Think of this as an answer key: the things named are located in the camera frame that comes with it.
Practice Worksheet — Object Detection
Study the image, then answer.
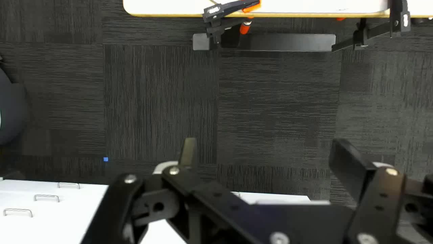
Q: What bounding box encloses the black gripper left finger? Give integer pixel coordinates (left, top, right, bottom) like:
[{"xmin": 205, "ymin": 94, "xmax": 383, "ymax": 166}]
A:
[{"xmin": 80, "ymin": 136, "xmax": 255, "ymax": 244}]

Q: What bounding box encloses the pale wood-edged table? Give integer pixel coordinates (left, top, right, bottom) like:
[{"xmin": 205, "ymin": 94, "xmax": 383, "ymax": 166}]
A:
[{"xmin": 122, "ymin": 0, "xmax": 391, "ymax": 19}]

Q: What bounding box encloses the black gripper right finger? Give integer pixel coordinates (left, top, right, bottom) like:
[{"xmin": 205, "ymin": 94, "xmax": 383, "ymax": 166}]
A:
[{"xmin": 329, "ymin": 137, "xmax": 433, "ymax": 244}]

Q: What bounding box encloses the white counter cabinet wood top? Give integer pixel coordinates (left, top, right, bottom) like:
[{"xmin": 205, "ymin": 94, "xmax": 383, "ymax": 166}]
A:
[{"xmin": 0, "ymin": 160, "xmax": 331, "ymax": 244}]

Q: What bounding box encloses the black box with glossy top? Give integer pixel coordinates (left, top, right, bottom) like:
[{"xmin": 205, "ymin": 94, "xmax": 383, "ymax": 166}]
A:
[{"xmin": 192, "ymin": 31, "xmax": 337, "ymax": 53}]

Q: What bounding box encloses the black clamp with orange knob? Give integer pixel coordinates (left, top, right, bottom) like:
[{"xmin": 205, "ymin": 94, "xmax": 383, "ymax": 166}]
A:
[{"xmin": 202, "ymin": 0, "xmax": 263, "ymax": 46}]

